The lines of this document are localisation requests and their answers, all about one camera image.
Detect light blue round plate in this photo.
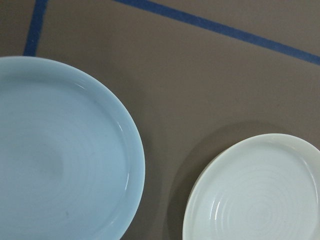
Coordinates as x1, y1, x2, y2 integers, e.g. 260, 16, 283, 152
0, 55, 147, 240

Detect white round plate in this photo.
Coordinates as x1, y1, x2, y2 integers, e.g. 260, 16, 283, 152
181, 132, 320, 240

